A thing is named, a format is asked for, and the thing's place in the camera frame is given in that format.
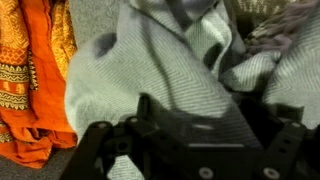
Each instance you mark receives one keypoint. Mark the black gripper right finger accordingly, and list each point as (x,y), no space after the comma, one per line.
(286,153)

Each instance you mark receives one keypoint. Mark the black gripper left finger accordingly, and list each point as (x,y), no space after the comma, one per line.
(133,150)

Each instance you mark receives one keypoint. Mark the light grey fleece blanket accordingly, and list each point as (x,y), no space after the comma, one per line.
(150,66)

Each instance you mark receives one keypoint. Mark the orange patterned blanket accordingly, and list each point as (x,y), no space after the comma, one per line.
(36,100)

